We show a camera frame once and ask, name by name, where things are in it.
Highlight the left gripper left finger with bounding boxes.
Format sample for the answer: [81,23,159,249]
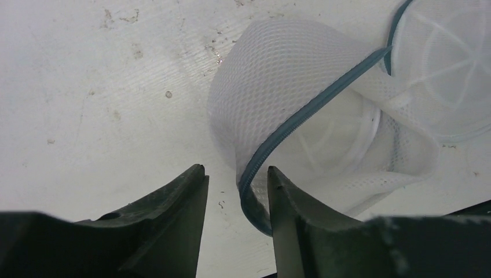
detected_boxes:
[1,164,209,277]

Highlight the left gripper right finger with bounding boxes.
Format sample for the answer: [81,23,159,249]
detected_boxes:
[268,166,490,277]

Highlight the blue-trim mesh laundry bag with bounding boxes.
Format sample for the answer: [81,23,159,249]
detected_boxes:
[208,1,490,235]

